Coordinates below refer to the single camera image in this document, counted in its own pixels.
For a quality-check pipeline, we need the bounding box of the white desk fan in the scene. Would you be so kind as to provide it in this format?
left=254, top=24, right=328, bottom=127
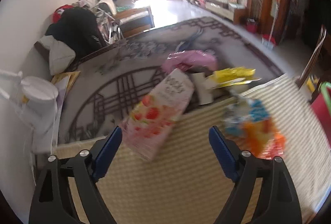
left=1, top=70, right=59, bottom=154

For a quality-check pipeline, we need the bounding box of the wooden sofa bench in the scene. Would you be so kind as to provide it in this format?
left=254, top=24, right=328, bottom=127
left=99, top=0, right=156, bottom=39

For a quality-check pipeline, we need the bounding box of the red bin green rim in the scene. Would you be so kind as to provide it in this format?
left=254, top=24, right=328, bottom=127
left=311, top=82, right=331, bottom=144

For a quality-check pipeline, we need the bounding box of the pink strawberry pocky box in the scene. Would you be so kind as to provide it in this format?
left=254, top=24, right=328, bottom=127
left=120, top=69, right=194, bottom=161

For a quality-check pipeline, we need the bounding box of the black clothes pile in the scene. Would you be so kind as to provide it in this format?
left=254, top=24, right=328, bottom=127
left=45, top=7, right=106, bottom=59

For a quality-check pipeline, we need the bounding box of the wooden tv cabinet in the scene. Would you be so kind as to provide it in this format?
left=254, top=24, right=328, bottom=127
left=187, top=0, right=247, bottom=25

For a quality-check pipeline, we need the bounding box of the orange blue snack bag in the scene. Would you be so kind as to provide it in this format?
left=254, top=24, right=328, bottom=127
left=223, top=95, right=285, bottom=160

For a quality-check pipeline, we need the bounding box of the patterned grey table cloth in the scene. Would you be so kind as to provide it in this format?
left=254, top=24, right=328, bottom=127
left=58, top=17, right=282, bottom=144

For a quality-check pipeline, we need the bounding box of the white pillow bag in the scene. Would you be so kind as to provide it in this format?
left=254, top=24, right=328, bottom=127
left=39, top=35, right=76, bottom=75

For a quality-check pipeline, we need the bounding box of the small red waste bin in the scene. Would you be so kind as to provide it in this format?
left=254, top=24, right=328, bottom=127
left=246, top=18, right=258, bottom=34

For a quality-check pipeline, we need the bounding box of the red white dustpan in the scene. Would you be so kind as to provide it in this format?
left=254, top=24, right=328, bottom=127
left=262, top=34, right=277, bottom=50

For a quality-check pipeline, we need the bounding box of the wooden dining chair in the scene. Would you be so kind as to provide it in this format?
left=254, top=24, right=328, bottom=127
left=296, top=25, right=327, bottom=89

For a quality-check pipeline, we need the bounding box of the pink plastic bag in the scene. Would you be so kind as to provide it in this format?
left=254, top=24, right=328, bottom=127
left=162, top=50, right=218, bottom=74

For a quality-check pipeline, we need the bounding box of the striped beige table mat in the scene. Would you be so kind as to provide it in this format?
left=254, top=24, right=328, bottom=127
left=49, top=73, right=331, bottom=224

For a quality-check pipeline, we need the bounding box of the yellow snack box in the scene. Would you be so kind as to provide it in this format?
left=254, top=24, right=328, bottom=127
left=207, top=67, right=261, bottom=89

